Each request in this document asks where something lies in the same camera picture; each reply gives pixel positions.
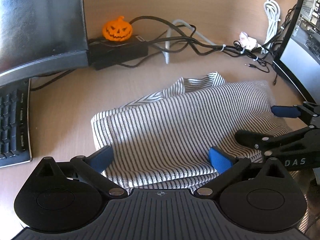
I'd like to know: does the black power adapter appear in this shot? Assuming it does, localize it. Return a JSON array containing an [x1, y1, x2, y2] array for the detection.
[[87, 34, 149, 71]]

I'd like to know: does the white coiled cable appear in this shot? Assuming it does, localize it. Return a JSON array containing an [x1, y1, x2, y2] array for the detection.
[[264, 0, 282, 54]]

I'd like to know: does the orange pumpkin figure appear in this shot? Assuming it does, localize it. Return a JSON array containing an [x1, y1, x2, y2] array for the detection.
[[102, 16, 133, 42]]

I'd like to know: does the black audio jack cable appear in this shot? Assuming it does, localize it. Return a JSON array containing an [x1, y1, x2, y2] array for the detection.
[[245, 63, 271, 74]]

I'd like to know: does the striped grey cloth garment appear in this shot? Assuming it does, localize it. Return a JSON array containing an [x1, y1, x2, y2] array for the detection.
[[90, 72, 296, 191]]

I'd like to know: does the grey looped cable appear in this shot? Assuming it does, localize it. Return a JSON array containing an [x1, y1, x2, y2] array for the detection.
[[154, 19, 217, 65]]

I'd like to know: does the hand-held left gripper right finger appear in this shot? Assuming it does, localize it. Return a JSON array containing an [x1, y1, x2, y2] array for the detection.
[[194, 147, 288, 201]]

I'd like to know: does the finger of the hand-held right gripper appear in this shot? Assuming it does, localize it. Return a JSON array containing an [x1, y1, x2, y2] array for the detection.
[[234, 127, 320, 158], [271, 101, 320, 126]]

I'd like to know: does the black keyboard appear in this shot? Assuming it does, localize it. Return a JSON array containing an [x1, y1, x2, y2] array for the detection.
[[0, 78, 33, 168]]

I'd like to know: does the right curved monitor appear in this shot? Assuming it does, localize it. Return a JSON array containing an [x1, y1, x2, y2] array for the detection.
[[272, 0, 320, 103]]

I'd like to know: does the dark curved monitor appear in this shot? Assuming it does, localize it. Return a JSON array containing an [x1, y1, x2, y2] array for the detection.
[[0, 0, 90, 86]]

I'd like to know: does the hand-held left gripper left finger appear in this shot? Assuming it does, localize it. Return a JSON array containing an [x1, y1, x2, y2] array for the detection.
[[37, 145, 128, 199]]

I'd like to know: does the crumpled white tissue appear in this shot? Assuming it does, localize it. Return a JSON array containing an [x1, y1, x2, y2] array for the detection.
[[238, 31, 258, 50]]

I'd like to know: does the black cable bundle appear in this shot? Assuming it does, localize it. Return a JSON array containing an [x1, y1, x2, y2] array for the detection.
[[30, 16, 300, 92]]

